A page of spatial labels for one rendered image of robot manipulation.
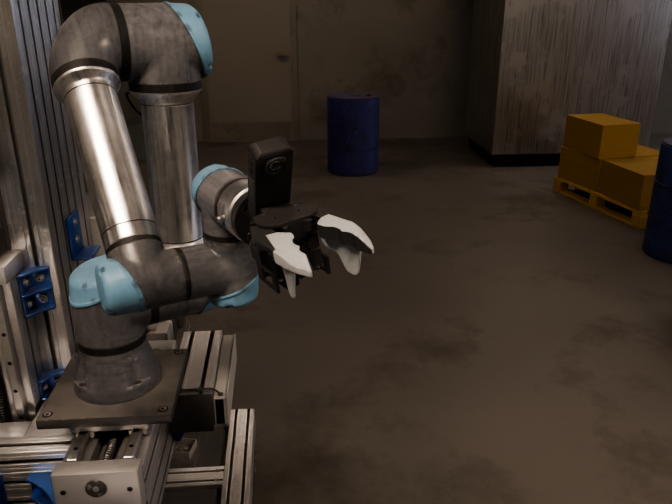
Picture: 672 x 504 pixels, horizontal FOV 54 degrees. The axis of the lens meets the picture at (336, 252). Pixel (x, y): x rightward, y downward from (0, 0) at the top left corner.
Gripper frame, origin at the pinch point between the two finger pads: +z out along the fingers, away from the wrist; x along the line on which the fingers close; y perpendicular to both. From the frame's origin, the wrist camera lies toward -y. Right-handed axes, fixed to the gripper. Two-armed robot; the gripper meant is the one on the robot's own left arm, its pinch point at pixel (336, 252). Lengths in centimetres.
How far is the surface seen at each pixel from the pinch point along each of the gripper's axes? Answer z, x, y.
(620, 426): -84, -167, 170
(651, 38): -377, -579, 98
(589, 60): -404, -522, 112
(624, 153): -289, -433, 162
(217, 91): -707, -238, 120
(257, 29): -685, -293, 57
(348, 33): -643, -390, 76
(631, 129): -289, -438, 142
